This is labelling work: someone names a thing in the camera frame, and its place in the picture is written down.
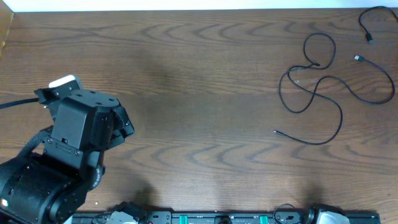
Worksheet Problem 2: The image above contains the black usb cable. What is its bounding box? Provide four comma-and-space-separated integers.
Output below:
272, 32, 396, 146

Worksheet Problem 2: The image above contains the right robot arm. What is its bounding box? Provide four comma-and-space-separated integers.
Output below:
303, 203, 350, 224

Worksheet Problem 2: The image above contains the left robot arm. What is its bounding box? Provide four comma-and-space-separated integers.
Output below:
1, 88, 134, 223

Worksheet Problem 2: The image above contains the left camera black cable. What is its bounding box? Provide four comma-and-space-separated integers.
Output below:
0, 97, 41, 110

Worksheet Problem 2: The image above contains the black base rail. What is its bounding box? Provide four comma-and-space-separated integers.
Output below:
66, 202, 381, 224

